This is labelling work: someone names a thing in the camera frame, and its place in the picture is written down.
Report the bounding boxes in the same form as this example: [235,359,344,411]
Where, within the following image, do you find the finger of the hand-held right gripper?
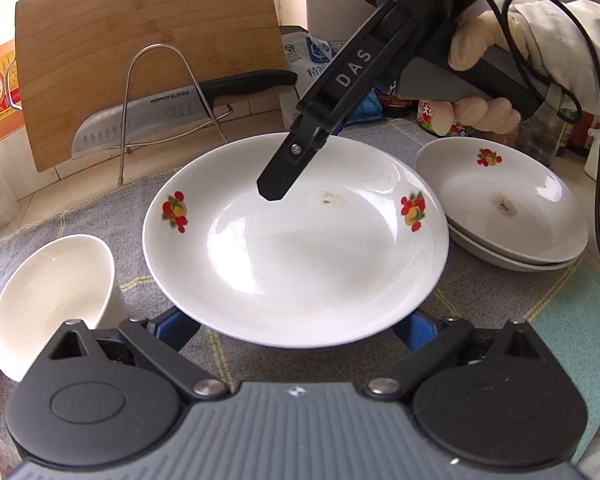
[256,125,333,204]

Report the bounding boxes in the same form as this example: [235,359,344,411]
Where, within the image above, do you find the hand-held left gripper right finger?
[366,309,548,403]

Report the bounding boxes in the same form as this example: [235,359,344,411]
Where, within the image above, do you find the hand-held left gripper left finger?
[47,306,231,404]

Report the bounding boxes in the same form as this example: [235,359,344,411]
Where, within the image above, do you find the white fruit-print plate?
[447,225,589,274]
[142,132,451,347]
[414,137,590,265]

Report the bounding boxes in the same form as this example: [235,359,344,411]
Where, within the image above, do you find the person's right forearm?
[500,0,600,129]

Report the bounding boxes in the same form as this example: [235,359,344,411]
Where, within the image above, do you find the person's right hand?
[431,12,522,135]

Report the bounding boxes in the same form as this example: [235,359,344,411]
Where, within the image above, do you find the dark vinegar bottle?
[378,82,413,120]

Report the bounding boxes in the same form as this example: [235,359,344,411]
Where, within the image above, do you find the white and blue salt bag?
[280,30,387,127]

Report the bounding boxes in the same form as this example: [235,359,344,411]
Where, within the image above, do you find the green-lidded sauce jar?
[416,100,476,139]

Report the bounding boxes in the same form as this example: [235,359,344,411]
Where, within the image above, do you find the grey and teal checked towel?
[0,119,600,480]

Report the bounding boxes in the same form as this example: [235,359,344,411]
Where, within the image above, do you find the red sauce bottles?
[555,109,597,159]

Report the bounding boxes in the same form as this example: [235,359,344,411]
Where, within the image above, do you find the bamboo cutting board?
[15,0,302,174]

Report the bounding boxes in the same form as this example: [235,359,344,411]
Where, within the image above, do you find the santoku knife black handle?
[70,70,299,161]

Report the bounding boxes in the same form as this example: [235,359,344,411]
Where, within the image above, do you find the metal wire rack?
[117,44,231,186]

